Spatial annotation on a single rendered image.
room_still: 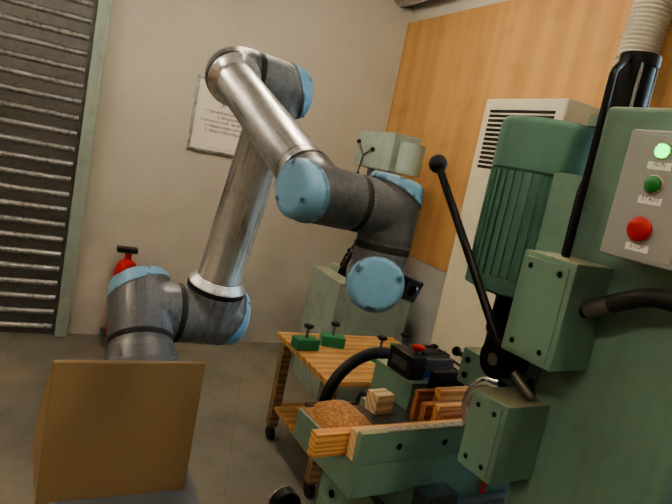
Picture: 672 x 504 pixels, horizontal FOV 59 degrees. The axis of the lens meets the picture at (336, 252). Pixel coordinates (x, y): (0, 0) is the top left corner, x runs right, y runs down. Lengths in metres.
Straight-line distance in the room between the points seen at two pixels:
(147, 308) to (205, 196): 2.54
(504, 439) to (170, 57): 3.33
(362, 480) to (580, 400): 0.37
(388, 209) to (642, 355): 0.40
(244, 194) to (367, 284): 0.58
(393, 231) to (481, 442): 0.34
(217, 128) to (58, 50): 0.98
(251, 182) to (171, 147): 2.49
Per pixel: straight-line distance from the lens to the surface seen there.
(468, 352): 1.18
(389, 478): 1.07
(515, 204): 1.06
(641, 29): 2.72
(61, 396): 1.37
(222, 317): 1.52
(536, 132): 1.06
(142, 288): 1.48
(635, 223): 0.80
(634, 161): 0.83
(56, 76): 3.80
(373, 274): 0.92
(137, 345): 1.41
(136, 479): 1.49
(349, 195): 0.87
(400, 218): 0.93
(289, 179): 0.87
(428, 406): 1.18
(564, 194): 1.01
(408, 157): 3.26
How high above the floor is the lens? 1.37
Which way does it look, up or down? 9 degrees down
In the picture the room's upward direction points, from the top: 11 degrees clockwise
